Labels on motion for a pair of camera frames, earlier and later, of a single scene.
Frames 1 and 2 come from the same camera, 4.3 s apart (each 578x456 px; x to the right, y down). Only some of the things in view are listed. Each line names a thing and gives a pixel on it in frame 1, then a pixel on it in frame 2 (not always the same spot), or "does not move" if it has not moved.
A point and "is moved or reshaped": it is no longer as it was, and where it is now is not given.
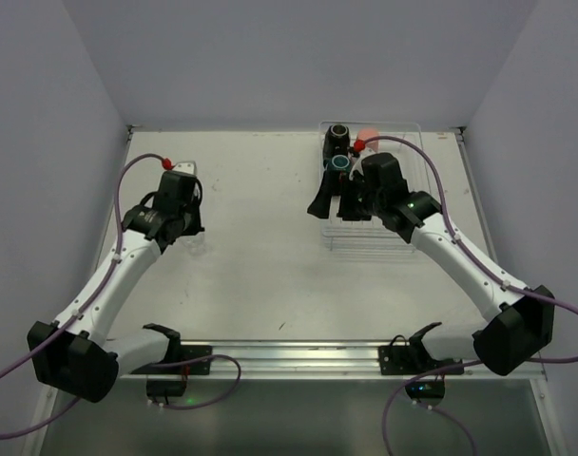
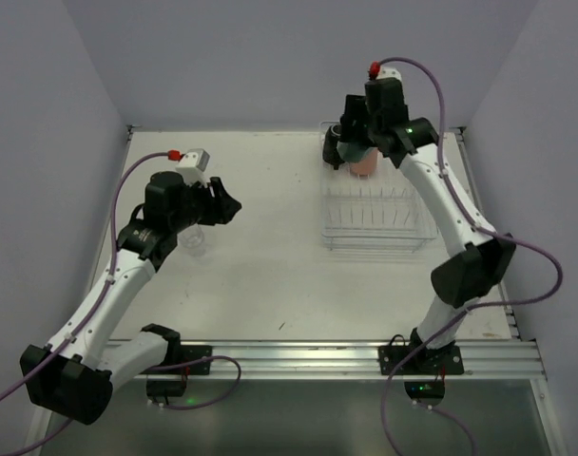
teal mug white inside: [338, 162] is moved or reshaped
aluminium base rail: [323, 360] does not move
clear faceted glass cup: [195, 244] does not move
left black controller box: [165, 388] does not move
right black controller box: [426, 389] does not move
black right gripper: [348, 200] to [348, 125]
